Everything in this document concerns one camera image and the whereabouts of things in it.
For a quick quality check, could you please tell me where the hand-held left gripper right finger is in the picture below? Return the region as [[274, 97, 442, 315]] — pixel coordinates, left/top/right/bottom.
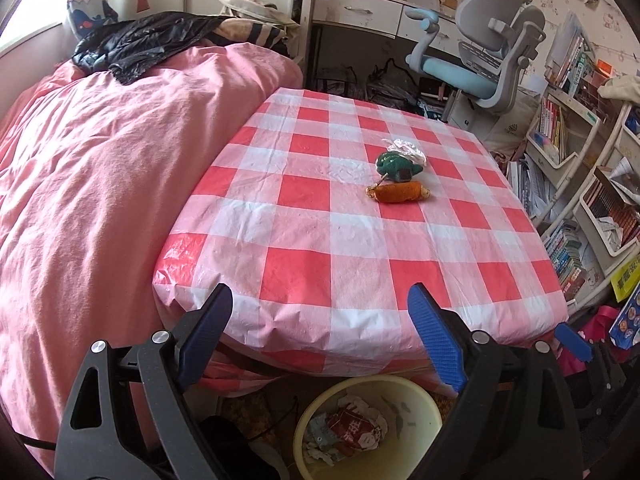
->
[[407, 282, 586, 480]]

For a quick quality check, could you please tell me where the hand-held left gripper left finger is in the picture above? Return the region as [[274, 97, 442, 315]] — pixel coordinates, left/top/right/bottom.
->
[[54, 282, 234, 480]]

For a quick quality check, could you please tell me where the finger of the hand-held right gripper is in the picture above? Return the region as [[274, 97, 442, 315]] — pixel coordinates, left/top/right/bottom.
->
[[554, 323, 626, 401]]

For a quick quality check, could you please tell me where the pale yellow bin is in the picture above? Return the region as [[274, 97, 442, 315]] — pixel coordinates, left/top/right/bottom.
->
[[292, 374, 443, 480]]

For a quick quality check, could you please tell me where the red and white snack wrapper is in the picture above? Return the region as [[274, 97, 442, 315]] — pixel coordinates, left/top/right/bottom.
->
[[325, 407, 388, 453]]

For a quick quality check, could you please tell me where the orange plush carrot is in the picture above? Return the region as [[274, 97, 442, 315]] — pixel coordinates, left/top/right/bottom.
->
[[366, 181, 432, 204]]

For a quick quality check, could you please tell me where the green plush toy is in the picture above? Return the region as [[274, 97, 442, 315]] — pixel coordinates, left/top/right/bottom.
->
[[376, 151, 415, 182]]

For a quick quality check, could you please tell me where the clear plastic wrap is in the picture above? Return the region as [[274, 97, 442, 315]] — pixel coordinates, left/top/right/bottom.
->
[[382, 137, 428, 168]]

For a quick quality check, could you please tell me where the blue printed box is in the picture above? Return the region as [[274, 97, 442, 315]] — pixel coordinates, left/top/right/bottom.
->
[[609, 290, 640, 350]]

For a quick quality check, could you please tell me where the yellow book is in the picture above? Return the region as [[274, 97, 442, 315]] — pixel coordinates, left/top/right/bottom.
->
[[611, 254, 640, 303]]

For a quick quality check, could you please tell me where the row of books on floor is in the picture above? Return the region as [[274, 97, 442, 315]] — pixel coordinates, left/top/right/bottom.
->
[[542, 220, 591, 306]]

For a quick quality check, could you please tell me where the tall white storage rack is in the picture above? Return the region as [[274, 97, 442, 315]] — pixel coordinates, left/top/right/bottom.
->
[[570, 100, 640, 271]]

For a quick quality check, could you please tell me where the stack of spiral notebooks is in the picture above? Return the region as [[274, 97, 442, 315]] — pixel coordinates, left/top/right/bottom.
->
[[507, 155, 551, 216]]

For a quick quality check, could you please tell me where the pink blanket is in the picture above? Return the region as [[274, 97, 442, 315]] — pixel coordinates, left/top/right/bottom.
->
[[0, 42, 306, 476]]

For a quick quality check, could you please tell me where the white book rack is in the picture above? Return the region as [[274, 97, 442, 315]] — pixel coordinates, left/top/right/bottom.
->
[[525, 92, 601, 171]]

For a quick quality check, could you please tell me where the row of thin colourful books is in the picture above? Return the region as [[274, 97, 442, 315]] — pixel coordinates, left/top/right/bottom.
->
[[537, 97, 568, 161]]

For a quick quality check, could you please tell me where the cream fabric bag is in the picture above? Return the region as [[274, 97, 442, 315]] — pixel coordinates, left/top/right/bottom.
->
[[480, 95, 541, 156]]

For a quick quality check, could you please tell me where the cream cloth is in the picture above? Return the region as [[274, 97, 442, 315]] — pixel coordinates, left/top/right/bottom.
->
[[597, 75, 640, 103]]

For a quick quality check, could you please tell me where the clear bag of papers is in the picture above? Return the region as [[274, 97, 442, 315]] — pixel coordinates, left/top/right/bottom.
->
[[367, 60, 421, 106]]

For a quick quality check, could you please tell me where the clear plaid storage bag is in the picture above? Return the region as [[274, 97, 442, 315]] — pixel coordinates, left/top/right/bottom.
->
[[320, 62, 366, 96]]

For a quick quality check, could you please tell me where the row of tall upright books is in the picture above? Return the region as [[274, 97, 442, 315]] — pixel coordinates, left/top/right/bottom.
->
[[545, 10, 596, 93]]

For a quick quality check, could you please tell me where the black puffer jacket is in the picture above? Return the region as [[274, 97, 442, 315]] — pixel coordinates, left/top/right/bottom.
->
[[71, 12, 231, 86]]

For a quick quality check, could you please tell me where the striped beige pillow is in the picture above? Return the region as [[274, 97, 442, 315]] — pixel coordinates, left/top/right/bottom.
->
[[210, 17, 291, 48]]

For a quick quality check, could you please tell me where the grey and blue desk chair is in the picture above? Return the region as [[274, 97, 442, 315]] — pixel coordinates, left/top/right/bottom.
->
[[405, 0, 547, 128]]

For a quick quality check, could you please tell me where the white desk with drawers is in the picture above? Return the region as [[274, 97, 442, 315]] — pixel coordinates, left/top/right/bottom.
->
[[302, 0, 466, 91]]

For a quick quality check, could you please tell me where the window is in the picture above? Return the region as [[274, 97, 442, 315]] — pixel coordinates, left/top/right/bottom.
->
[[0, 0, 68, 58]]

